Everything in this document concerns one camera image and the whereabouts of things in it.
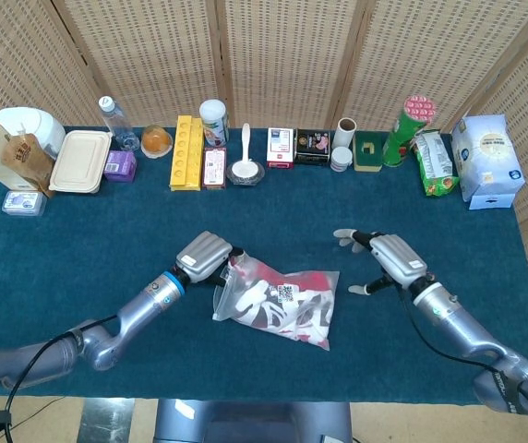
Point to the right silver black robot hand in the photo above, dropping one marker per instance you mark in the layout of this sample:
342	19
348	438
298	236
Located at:
400	260

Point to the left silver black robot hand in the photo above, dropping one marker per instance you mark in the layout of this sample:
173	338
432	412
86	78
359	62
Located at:
201	258

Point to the frosted zip bag with QR label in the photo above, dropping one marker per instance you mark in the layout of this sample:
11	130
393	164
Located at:
222	300

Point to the red white garment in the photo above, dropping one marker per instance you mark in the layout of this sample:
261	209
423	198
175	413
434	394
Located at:
268	314

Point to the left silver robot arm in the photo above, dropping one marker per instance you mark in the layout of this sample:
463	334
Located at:
144	309

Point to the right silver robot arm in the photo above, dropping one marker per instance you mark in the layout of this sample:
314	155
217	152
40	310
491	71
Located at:
467	332

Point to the green snack bag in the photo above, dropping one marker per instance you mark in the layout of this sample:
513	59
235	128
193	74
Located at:
435	161

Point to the white blue flour bag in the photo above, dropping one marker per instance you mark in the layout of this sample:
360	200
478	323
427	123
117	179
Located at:
485	157

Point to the dark patterned bowl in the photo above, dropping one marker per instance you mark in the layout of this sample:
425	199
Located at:
245	181

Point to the blue carpet table cover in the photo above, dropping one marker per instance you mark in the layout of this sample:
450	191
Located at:
107	231

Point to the yellow egg tray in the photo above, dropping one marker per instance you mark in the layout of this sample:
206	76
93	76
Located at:
185	157

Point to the small white box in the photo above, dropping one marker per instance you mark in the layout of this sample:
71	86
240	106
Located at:
490	202

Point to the green and yellow sponge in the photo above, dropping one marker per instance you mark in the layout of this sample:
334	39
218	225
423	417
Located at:
368	152

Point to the small white jar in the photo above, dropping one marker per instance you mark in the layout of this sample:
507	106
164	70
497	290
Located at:
341	159

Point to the green chips can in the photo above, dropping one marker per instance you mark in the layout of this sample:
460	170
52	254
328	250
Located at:
402	138

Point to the small purple box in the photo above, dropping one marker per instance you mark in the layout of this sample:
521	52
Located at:
120	166

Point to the orange jelly cup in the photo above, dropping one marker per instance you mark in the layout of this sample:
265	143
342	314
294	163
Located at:
156	140

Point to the white rice spoon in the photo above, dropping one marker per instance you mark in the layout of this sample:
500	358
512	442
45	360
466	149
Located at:
246	138

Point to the red and white box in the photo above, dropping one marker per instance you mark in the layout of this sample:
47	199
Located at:
280	147

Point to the white printed canister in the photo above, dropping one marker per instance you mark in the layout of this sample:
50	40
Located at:
213	122

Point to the white paper roll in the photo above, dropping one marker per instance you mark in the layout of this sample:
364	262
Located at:
343	134

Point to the black printed box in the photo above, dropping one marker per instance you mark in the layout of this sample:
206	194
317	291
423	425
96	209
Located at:
312	147

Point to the clear plastic water bottle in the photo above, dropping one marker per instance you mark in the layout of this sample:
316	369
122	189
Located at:
118	127

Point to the beige lidded lunch box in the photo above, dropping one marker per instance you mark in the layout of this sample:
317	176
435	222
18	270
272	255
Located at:
79	161

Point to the grey robot torso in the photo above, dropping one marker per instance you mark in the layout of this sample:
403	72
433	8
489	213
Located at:
255	422

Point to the clear plastic box blue label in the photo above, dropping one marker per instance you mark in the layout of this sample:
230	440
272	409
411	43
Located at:
23	203

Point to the brown paper pouch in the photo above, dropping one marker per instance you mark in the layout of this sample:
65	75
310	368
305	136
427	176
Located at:
26	161

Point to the white electric kettle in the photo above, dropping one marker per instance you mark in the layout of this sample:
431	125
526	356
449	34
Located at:
38	127

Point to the woven folding screen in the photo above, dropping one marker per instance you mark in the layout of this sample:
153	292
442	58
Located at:
282	55

